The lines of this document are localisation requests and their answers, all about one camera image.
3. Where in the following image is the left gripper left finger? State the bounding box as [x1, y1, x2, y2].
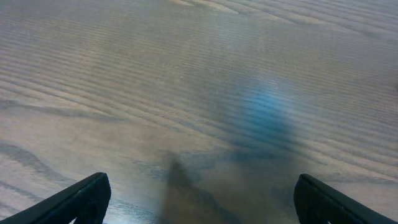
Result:
[1, 172, 111, 224]

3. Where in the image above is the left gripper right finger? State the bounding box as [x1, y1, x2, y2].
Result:
[294, 174, 397, 224]

